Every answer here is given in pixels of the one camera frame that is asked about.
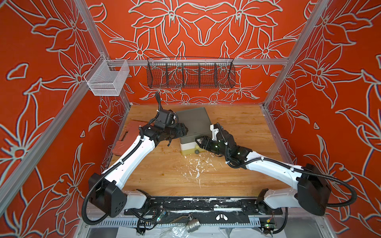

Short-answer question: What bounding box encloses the white mesh wall basket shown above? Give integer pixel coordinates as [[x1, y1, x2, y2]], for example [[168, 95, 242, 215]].
[[84, 54, 130, 96]]

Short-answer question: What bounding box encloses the aluminium frame rail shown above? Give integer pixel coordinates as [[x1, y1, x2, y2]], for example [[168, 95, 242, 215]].
[[107, 58, 289, 67]]

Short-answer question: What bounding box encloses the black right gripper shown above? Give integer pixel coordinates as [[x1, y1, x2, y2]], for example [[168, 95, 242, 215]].
[[196, 134, 232, 158]]

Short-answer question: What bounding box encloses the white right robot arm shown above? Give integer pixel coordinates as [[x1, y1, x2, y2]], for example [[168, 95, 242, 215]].
[[195, 123, 357, 216]]

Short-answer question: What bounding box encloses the black wire wall basket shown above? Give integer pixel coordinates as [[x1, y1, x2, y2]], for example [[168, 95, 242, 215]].
[[146, 56, 237, 89]]

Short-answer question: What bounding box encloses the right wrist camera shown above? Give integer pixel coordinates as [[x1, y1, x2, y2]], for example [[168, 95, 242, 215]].
[[210, 124, 219, 141]]

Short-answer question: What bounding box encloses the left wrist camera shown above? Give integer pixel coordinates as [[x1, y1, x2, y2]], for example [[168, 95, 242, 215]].
[[154, 109, 176, 130]]

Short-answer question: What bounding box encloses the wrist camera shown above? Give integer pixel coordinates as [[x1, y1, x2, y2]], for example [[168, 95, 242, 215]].
[[210, 124, 219, 141], [154, 109, 176, 130]]

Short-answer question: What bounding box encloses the metal cylinder fitting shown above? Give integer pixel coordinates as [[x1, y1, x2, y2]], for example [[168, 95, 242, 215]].
[[186, 218, 200, 233]]

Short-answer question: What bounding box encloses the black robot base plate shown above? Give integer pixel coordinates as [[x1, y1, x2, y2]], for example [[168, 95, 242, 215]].
[[124, 196, 283, 226]]

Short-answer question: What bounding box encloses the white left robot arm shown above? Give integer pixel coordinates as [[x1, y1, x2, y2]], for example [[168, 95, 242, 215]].
[[81, 123, 188, 225]]

